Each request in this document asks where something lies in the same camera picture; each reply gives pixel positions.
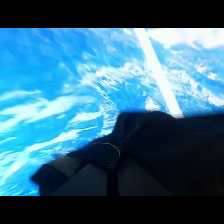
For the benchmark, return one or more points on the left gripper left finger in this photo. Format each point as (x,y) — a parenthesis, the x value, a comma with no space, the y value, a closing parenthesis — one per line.
(86,182)

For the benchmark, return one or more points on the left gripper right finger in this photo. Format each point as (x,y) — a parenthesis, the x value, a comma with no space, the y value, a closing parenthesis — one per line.
(140,183)

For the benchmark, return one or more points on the black garment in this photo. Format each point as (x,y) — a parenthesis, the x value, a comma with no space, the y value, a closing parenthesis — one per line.
(166,146)

